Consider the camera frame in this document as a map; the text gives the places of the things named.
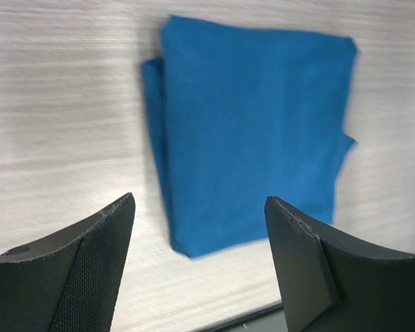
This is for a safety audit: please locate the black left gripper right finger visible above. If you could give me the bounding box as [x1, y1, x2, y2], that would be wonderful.
[265, 196, 415, 331]

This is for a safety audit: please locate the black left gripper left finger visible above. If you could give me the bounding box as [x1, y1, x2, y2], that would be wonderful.
[0, 193, 136, 332]

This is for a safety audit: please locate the blue Mickey Mouse t-shirt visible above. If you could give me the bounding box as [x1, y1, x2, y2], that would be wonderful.
[141, 15, 358, 258]

